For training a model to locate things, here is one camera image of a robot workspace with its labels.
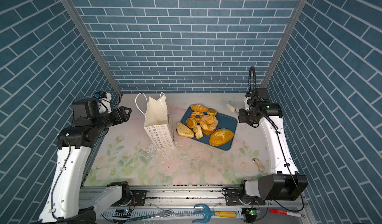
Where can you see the ring donut bread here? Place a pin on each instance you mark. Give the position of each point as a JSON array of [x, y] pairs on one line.
[[197, 116]]

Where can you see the small knotted bread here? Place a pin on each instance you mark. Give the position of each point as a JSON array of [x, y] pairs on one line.
[[198, 132]]

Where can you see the twisted sugar bread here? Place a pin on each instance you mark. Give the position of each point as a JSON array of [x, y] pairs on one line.
[[208, 124]]

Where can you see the dark teal tray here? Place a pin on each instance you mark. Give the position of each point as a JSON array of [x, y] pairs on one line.
[[224, 122]]

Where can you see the large sesame bread loaf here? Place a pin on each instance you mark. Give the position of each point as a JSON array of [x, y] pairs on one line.
[[221, 137]]

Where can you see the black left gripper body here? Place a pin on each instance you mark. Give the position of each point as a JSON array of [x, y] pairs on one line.
[[118, 116]]

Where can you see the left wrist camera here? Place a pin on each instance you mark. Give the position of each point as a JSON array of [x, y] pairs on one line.
[[104, 101]]

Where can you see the metal fork green handle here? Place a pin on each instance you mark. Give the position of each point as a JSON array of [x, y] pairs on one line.
[[162, 214]]

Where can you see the small wooden piece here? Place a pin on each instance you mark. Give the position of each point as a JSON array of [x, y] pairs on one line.
[[261, 168]]

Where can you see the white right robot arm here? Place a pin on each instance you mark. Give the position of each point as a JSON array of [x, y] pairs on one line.
[[282, 181]]

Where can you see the teal yellow garden fork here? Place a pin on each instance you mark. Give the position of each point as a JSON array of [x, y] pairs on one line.
[[207, 213]]

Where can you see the aluminium rail frame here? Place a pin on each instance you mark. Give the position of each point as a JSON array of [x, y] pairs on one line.
[[180, 201]]

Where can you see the small round muffin bread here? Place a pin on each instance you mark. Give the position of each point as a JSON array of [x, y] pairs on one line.
[[211, 112]]

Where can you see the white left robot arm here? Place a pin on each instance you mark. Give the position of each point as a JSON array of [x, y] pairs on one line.
[[62, 205]]

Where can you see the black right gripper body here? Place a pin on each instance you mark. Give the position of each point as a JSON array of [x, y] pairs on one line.
[[243, 116]]

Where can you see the white paper bag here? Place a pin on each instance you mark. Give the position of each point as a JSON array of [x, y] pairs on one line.
[[157, 122]]

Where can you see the triangular toast slice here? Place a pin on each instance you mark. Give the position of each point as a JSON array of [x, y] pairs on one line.
[[184, 131]]

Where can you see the long croissant bread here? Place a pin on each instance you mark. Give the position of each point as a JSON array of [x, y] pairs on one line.
[[198, 108]]

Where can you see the red white marker pen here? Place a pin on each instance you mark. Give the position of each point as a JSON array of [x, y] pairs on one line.
[[287, 213]]

